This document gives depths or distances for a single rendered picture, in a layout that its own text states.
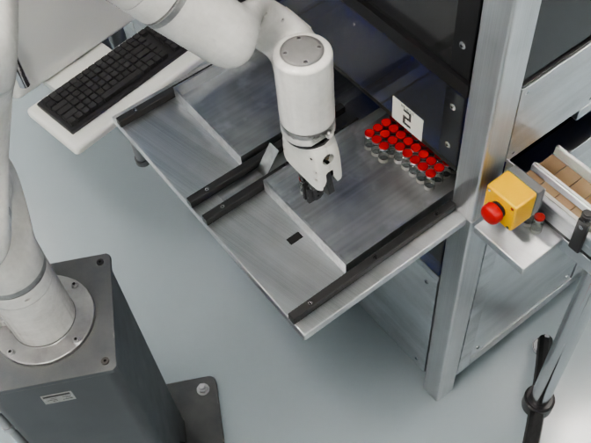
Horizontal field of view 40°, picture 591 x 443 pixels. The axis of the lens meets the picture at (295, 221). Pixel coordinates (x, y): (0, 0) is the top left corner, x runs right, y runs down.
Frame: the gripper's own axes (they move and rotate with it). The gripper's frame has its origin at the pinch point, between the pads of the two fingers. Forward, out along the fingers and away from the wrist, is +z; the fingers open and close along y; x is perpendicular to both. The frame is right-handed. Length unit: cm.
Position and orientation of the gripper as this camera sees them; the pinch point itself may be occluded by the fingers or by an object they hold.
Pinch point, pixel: (312, 189)
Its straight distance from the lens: 137.5
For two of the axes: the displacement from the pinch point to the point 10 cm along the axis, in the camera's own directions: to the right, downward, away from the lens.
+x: -7.9, 5.3, -3.1
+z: 0.6, 5.7, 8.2
